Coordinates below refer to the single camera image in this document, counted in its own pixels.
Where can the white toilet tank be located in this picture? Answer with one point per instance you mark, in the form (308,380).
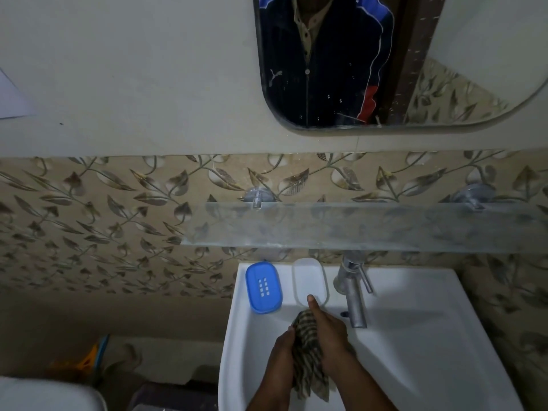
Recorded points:
(47,394)

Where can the person's right forearm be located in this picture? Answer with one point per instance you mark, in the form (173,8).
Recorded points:
(364,391)

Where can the chrome basin tap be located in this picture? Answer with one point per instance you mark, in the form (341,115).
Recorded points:
(354,295)

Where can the person's left fingers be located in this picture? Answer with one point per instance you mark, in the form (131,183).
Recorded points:
(291,338)

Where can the person's left forearm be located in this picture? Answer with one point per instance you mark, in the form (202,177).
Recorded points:
(272,398)

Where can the frosted glass shelf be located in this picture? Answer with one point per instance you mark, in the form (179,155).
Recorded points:
(364,228)

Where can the person's right hand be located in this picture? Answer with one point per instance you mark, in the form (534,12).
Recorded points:
(332,338)

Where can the clear shelf bracket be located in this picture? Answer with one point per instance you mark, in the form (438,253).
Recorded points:
(473,195)
(258,196)

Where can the white paper sheet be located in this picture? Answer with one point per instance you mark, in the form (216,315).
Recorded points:
(13,100)

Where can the white ceramic wash basin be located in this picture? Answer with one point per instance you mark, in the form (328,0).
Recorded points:
(428,338)

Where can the person's left hand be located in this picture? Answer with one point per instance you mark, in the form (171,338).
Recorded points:
(280,355)

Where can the blue soap dish tray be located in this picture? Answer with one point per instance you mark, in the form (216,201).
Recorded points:
(263,287)

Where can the rounded wall mirror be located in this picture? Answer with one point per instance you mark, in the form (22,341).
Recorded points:
(471,47)

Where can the person's right thumb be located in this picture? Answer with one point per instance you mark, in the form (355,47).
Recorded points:
(314,307)

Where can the white soap dish lid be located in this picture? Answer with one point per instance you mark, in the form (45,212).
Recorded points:
(309,278)

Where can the yellow and blue plastic item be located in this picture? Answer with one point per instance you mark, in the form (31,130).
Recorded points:
(92,355)

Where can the checked brown cloth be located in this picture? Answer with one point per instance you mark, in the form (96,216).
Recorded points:
(307,363)

